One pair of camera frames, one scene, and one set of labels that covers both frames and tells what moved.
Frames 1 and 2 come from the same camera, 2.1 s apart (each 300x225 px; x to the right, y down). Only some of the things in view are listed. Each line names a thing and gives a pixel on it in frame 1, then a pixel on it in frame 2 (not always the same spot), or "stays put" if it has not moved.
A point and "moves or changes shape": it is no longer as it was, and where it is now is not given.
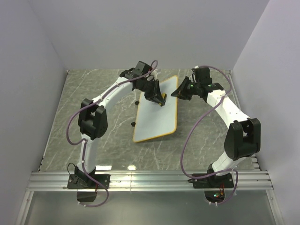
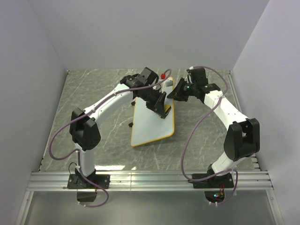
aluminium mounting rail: (146, 181) stays put
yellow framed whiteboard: (153, 121) moves or changes shape
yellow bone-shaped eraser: (164, 96) moves or changes shape
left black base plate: (80, 181) stays put
